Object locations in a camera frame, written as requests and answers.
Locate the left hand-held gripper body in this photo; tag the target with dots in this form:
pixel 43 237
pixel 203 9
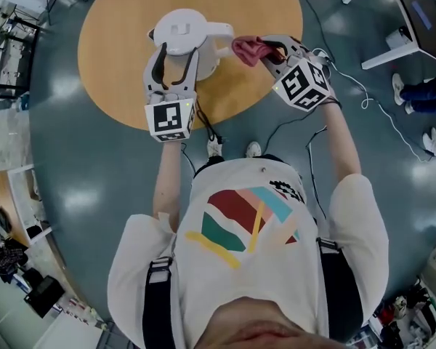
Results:
pixel 167 118

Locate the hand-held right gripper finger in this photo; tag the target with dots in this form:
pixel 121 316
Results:
pixel 274 67
pixel 294 47

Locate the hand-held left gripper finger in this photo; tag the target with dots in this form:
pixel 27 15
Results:
pixel 148 80
pixel 192 80

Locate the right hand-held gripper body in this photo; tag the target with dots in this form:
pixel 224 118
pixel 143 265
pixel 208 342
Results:
pixel 301 86

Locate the pink cloth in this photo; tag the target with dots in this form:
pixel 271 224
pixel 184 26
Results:
pixel 250 51

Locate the white kettle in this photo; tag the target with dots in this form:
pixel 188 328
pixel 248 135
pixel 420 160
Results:
pixel 181 31

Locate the person's right forearm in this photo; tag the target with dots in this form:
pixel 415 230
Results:
pixel 341 147

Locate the person's left forearm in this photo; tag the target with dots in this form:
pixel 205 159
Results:
pixel 167 184

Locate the white power strip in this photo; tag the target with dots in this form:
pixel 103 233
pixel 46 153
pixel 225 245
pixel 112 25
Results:
pixel 321 54

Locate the black wrist band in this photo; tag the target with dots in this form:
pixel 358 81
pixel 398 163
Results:
pixel 333 102

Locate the person's left white shoe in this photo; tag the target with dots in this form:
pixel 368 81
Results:
pixel 214 149

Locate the person's white shoe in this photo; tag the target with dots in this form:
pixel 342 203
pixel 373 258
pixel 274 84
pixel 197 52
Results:
pixel 214 149
pixel 253 148

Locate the black striped trousers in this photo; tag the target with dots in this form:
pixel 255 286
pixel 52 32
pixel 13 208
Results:
pixel 210 164

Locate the person's right white shoe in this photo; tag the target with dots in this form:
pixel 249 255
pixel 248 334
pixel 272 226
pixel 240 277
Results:
pixel 253 148

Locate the white printed t-shirt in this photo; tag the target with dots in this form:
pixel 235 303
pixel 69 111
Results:
pixel 269 285

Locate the black case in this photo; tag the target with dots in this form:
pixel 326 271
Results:
pixel 43 296

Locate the person's head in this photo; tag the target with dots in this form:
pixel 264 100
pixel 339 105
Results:
pixel 261 329

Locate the black metal frame cart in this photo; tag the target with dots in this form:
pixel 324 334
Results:
pixel 14 49

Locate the wooden cabinet with white frame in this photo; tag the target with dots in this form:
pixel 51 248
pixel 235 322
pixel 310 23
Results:
pixel 0 202

